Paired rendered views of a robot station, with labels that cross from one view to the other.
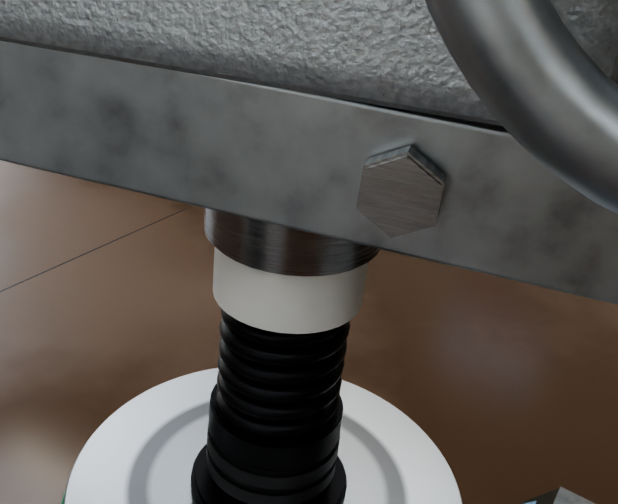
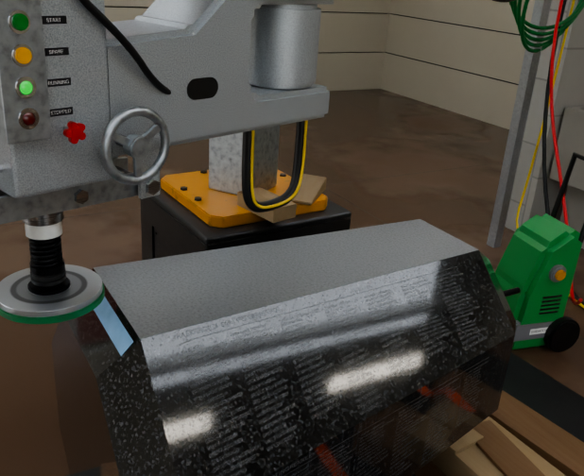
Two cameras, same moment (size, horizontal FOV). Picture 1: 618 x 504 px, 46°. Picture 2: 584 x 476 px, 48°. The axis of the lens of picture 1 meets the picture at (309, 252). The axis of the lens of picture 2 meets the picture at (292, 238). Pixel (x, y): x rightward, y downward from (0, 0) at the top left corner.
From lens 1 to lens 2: 1.14 m
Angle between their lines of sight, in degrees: 54
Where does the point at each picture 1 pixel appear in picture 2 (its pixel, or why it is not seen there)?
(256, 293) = (49, 230)
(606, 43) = not seen: hidden behind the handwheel
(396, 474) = (70, 272)
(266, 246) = (52, 219)
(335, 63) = (83, 180)
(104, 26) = (52, 187)
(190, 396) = (6, 287)
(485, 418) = not seen: outside the picture
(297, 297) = (57, 228)
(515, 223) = (96, 194)
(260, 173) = (57, 203)
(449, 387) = not seen: outside the picture
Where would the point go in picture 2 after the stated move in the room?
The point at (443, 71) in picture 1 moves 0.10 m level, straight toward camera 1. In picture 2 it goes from (96, 177) to (129, 190)
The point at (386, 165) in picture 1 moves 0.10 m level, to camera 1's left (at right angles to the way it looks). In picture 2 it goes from (79, 193) to (37, 207)
